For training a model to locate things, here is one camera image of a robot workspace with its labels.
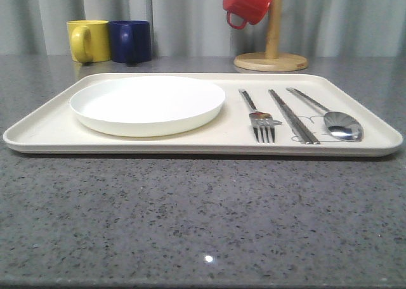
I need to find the steel fork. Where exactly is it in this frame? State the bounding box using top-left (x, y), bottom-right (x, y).
top-left (239, 89), bottom-right (280, 144)

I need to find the white round plate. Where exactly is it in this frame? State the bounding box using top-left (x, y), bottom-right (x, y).
top-left (70, 75), bottom-right (226, 138)

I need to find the steel chopsticks pair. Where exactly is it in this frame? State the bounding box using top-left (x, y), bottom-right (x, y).
top-left (268, 89), bottom-right (320, 145)

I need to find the wooden mug tree stand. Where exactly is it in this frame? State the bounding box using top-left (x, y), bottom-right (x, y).
top-left (233, 0), bottom-right (308, 72)

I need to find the grey curtain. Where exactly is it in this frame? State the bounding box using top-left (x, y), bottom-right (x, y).
top-left (1, 0), bottom-right (405, 57)

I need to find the dark blue mug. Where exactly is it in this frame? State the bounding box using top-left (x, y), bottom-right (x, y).
top-left (107, 20), bottom-right (152, 63)

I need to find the red ribbed mug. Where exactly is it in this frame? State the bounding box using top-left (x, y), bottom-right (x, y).
top-left (223, 0), bottom-right (272, 30)

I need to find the yellow mug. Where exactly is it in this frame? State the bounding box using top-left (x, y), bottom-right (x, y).
top-left (67, 20), bottom-right (111, 63)

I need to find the cream rabbit serving tray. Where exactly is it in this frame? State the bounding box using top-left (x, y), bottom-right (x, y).
top-left (3, 73), bottom-right (403, 157)

